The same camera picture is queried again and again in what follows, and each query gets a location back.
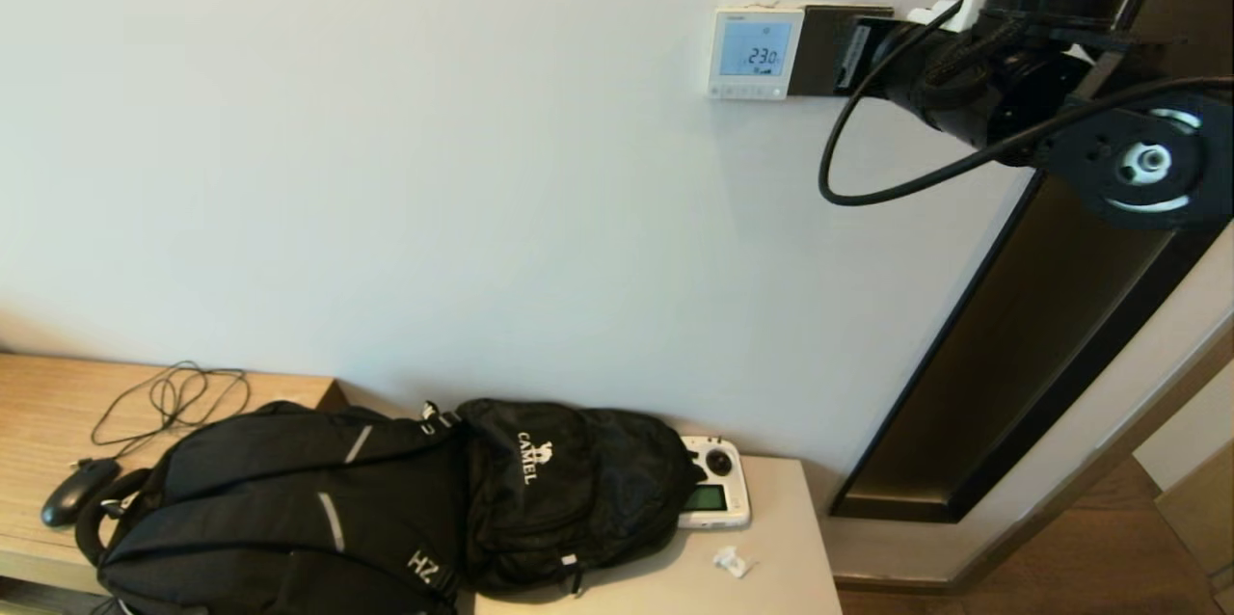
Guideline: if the white wall thermostat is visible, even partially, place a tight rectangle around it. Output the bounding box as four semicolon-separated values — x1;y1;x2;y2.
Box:
709;8;806;102

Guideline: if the brown wooden baseboard strip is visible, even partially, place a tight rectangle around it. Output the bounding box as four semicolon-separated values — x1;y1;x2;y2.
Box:
834;307;1234;594

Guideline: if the white remote controller with screen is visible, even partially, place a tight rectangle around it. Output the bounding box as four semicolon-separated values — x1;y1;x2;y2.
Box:
675;436;751;531

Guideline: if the black Camel logo backpack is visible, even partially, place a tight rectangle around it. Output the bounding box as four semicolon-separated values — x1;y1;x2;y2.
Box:
453;399;703;597

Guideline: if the black backpack with grey stripes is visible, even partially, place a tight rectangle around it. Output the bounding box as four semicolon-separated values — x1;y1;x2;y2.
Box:
77;401;473;615

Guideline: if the light wooden desk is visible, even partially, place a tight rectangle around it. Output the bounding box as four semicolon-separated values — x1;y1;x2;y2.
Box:
0;354;348;597

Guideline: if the black computer mouse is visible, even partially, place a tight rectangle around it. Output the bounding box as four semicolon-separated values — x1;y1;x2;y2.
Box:
40;459;123;529

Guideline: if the dark wall switch panel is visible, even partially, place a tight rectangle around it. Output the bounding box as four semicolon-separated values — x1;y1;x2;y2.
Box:
791;5;895;97

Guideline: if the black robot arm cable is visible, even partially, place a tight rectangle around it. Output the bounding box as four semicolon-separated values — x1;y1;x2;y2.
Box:
818;0;1234;207

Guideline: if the dark brown door frame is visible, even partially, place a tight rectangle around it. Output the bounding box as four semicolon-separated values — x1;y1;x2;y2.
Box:
829;0;1234;524

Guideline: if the black mouse cable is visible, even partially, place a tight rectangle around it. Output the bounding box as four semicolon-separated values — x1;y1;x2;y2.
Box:
75;362;252;473

